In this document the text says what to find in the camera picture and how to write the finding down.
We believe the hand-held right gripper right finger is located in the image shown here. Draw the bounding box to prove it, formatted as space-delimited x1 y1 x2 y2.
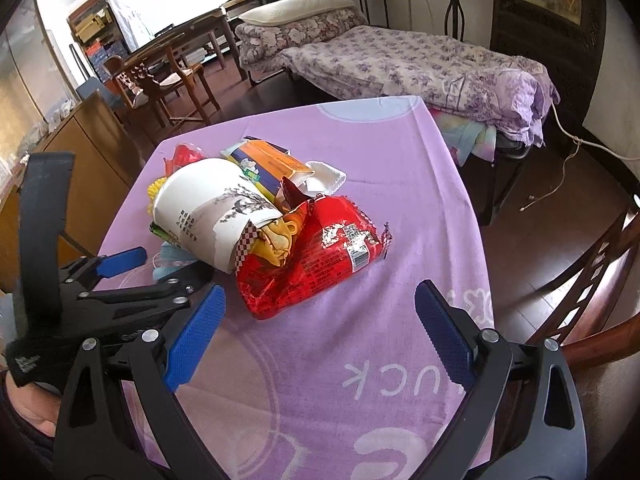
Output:
414 280 590 480

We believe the white cable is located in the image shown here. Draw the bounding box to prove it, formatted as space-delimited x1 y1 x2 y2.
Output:
520 105 640 212

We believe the floral purple bed cover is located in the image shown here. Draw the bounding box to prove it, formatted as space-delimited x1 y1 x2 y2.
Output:
277 25 561 149

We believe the wooden cabinet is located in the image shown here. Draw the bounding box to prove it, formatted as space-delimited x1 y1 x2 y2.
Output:
0 92 151 296

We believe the red snack bag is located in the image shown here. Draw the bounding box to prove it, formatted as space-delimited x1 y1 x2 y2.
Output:
235 194 394 321

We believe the white board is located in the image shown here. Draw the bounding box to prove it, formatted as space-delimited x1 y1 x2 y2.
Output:
107 0 167 56

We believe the white square packet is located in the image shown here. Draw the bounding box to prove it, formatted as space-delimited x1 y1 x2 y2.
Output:
300 160 348 196

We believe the blue chair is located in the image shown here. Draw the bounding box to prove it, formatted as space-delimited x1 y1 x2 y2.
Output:
75 77 122 112

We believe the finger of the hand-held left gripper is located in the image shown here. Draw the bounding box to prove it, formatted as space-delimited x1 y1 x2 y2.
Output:
60 247 147 292
75 264 217 343

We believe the blue face mask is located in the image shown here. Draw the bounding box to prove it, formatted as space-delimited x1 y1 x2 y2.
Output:
152 242 201 281

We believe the wooden armchair with cushion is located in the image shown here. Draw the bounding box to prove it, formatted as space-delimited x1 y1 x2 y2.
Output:
112 42 222 130

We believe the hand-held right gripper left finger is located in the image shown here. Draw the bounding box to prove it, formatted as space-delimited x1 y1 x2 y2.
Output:
52 284 228 480

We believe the wooden dining table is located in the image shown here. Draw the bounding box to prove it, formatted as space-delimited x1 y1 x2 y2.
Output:
125 7 249 82

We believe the shelf with boxes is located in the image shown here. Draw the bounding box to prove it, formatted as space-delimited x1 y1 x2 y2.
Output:
67 0 127 82

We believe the person's left hand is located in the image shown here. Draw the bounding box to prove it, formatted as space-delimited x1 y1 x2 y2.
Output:
4 374 63 437

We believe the red plastic cup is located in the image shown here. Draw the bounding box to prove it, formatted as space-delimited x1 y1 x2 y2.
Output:
164 142 206 173

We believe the colourful cloth under bed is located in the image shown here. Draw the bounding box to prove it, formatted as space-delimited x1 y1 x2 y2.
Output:
434 109 497 167

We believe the white printed paper cup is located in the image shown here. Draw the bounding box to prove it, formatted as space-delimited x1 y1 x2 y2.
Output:
151 157 286 275

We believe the dark wooden lattice chair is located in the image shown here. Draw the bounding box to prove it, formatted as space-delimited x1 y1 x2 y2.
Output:
520 195 640 480

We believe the yellow spiky plastic item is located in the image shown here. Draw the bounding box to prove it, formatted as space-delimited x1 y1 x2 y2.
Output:
146 176 169 216

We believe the folded floral quilt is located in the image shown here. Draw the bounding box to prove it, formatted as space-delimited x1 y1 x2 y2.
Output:
235 10 371 57

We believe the white pillow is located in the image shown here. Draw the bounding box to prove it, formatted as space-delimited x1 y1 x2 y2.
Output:
240 0 357 26

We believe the colourful striped can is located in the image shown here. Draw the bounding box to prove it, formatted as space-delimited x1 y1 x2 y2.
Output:
220 136 317 203

